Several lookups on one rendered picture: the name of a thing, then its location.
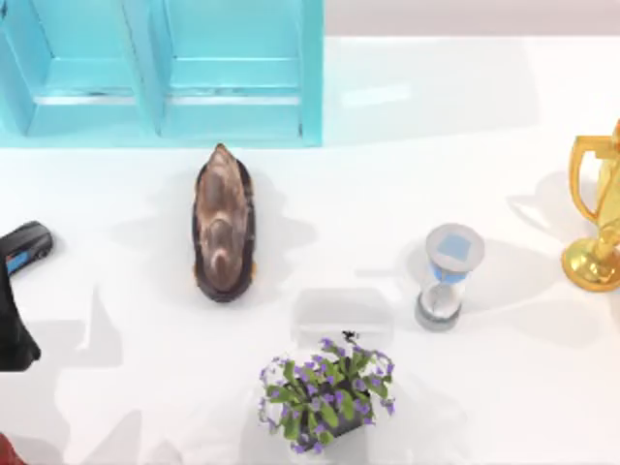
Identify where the grey hourglass with blue sand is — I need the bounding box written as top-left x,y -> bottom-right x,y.
414,222 -> 486,333

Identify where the black stapler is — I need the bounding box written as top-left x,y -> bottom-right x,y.
0,220 -> 54,279

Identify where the brown wooden ornament on stand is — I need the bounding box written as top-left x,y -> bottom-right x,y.
190,142 -> 259,304

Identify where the light blue rack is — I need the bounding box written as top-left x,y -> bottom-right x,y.
0,0 -> 325,149

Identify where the gold trophy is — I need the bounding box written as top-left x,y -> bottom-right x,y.
561,118 -> 620,294

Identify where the purple flower plant pot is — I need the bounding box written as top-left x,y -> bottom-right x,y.
258,330 -> 398,456

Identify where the red object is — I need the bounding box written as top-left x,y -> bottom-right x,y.
0,432 -> 19,465

